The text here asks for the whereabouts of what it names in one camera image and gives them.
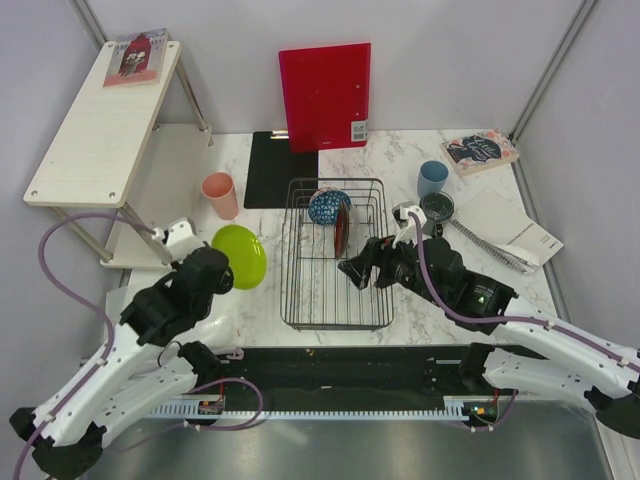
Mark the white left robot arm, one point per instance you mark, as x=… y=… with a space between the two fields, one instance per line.
x=66 y=435

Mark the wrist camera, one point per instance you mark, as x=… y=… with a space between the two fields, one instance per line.
x=410 y=220
x=179 y=239

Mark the black wire dish rack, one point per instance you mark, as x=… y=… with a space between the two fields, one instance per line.
x=316 y=295

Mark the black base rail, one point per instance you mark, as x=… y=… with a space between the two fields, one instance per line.
x=353 y=379

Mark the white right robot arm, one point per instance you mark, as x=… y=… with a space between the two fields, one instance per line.
x=598 y=375

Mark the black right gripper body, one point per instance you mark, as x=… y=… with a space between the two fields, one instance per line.
x=396 y=265

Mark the black clipboard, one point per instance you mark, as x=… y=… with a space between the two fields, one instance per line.
x=277 y=177

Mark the red folder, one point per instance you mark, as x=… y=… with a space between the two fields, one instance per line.
x=326 y=96

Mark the pink plastic cup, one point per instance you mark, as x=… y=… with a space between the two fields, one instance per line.
x=219 y=190

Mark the dark red plate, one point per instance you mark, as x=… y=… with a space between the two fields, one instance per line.
x=341 y=230

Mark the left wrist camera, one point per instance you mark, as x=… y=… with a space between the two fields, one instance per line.
x=179 y=239

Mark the floral cover book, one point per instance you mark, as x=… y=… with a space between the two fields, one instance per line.
x=479 y=152

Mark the blue patterned bowl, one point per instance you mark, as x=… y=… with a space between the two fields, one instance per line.
x=324 y=205

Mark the light blue plastic cup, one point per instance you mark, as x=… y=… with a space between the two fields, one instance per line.
x=431 y=177

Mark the green plate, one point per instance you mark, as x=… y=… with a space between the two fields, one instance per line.
x=246 y=254

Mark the white wooden shelf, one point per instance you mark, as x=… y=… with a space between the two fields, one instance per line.
x=111 y=152

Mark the red cover book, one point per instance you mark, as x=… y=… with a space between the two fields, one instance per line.
x=136 y=59

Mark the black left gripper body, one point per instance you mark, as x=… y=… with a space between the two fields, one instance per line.
x=226 y=280

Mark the white cable duct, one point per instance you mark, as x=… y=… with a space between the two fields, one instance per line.
x=197 y=409

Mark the spiral notebook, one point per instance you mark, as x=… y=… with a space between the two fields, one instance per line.
x=503 y=256

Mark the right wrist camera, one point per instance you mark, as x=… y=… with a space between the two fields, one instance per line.
x=410 y=220

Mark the white paper booklet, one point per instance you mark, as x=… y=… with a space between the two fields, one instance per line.
x=502 y=224

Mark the clear glass tumbler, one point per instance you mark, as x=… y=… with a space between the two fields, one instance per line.
x=437 y=206

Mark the dark grey ceramic mug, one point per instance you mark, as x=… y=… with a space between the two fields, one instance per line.
x=434 y=229

